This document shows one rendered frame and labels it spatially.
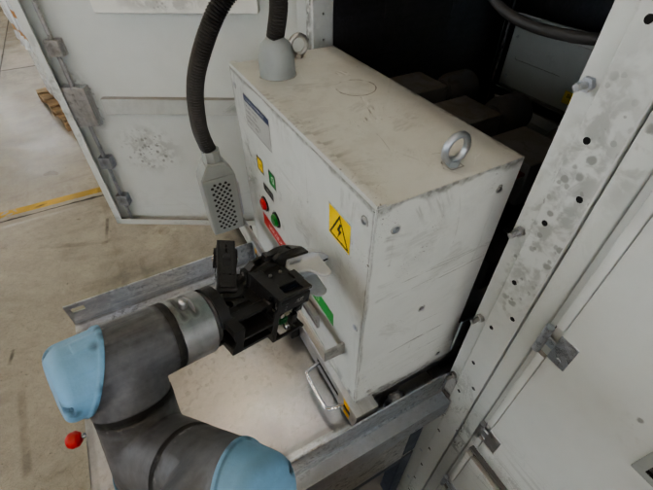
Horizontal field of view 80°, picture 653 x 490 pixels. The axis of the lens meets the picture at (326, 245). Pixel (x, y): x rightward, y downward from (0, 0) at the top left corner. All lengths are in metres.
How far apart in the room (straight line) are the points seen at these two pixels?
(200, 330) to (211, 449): 0.13
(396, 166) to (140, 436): 0.39
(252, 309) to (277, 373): 0.46
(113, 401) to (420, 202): 0.36
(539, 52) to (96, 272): 2.31
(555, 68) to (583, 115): 0.77
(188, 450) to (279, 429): 0.50
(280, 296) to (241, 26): 0.69
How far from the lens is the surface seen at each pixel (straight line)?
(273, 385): 0.90
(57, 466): 2.00
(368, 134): 0.55
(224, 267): 0.51
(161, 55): 1.08
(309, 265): 0.54
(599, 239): 0.51
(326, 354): 0.68
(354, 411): 0.79
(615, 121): 0.47
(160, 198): 1.31
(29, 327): 2.49
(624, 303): 0.50
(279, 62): 0.71
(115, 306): 1.12
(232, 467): 0.34
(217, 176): 0.83
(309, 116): 0.60
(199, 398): 0.92
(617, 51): 0.47
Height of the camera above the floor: 1.65
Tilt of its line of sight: 44 degrees down
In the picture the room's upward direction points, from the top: straight up
